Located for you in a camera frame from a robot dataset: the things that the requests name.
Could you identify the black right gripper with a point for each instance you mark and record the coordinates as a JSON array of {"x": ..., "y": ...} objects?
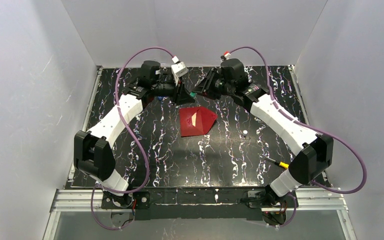
[{"x": 210, "y": 86}]

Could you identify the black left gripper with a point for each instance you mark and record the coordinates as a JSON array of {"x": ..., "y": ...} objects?
[{"x": 178, "y": 91}]

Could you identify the cream paper letter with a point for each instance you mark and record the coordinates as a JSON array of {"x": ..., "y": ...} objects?
[{"x": 194, "y": 119}]

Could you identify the red paper envelope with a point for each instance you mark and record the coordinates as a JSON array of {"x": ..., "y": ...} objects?
[{"x": 204, "y": 122}]

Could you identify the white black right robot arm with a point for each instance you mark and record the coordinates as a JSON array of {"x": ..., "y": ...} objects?
[{"x": 313, "y": 151}]

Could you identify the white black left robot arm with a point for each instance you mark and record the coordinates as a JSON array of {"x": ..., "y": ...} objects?
[{"x": 93, "y": 148}]

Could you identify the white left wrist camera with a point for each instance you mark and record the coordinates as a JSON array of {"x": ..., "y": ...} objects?
[{"x": 178, "y": 70}]

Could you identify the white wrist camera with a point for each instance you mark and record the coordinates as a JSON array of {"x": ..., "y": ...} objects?
[
  {"x": 227, "y": 55},
  {"x": 178, "y": 70}
]

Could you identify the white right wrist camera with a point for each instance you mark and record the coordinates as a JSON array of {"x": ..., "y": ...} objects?
[{"x": 227, "y": 55}]

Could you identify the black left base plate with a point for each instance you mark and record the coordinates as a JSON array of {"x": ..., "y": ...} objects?
[{"x": 125, "y": 200}]

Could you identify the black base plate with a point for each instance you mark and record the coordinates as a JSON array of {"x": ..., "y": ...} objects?
[
  {"x": 125, "y": 200},
  {"x": 260, "y": 198}
]

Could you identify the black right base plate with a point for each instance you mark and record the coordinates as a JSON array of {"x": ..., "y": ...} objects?
[{"x": 260, "y": 198}]

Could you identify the aluminium front rail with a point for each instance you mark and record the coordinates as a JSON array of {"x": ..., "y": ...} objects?
[{"x": 82, "y": 200}]

